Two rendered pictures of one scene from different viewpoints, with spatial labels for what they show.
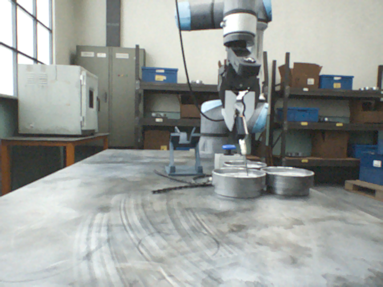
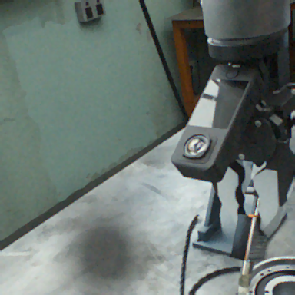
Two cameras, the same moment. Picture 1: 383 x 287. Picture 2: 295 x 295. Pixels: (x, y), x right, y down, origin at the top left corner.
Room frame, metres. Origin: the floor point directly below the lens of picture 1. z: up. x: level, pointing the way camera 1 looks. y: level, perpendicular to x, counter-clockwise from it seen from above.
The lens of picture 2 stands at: (0.31, -0.36, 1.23)
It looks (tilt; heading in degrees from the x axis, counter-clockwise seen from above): 28 degrees down; 48
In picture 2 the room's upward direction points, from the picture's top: 10 degrees counter-clockwise
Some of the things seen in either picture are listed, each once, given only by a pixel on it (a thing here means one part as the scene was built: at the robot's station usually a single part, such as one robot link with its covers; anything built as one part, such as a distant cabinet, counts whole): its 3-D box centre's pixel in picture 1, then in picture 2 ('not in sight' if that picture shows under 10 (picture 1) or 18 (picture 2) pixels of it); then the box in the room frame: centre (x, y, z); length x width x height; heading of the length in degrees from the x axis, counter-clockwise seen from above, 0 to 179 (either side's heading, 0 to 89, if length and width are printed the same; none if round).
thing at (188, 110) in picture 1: (192, 106); not in sight; (4.27, -0.01, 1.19); 0.52 x 0.42 x 0.38; 95
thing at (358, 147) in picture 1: (364, 151); not in sight; (4.55, -2.81, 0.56); 0.52 x 0.38 x 0.22; 92
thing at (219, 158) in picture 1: (228, 162); not in sight; (0.83, -0.11, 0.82); 0.08 x 0.07 x 0.05; 5
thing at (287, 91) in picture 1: (333, 123); not in sight; (4.50, -2.26, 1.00); 1.92 x 0.57 x 2.00; 95
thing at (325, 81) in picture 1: (330, 83); not in sight; (4.49, -2.16, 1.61); 0.52 x 0.38 x 0.22; 98
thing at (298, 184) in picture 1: (285, 180); not in sight; (0.58, -0.20, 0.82); 0.10 x 0.10 x 0.04
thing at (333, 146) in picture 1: (328, 143); not in sight; (4.48, -2.18, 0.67); 0.52 x 0.43 x 0.43; 95
